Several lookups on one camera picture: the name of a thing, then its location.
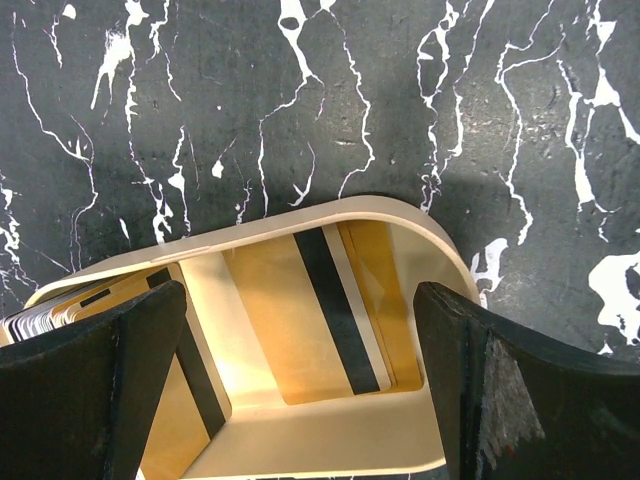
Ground beige oval tray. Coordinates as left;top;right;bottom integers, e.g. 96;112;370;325
29;196;479;479

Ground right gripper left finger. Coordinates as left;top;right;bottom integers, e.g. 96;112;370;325
1;281;186;479

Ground stack of credit cards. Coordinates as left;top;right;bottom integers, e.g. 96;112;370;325
1;263;232;479

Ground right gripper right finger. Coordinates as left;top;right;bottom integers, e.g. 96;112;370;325
414;282;639;479

